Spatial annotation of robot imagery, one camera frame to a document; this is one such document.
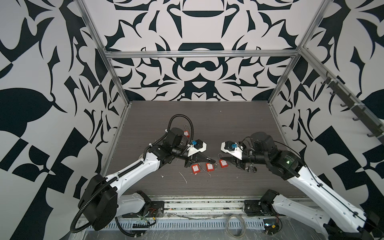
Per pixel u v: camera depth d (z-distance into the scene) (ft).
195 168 2.85
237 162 1.88
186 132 3.32
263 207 2.17
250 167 2.80
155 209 2.40
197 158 2.13
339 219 1.32
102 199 1.30
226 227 2.29
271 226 2.33
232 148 1.77
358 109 1.92
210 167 2.79
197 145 1.96
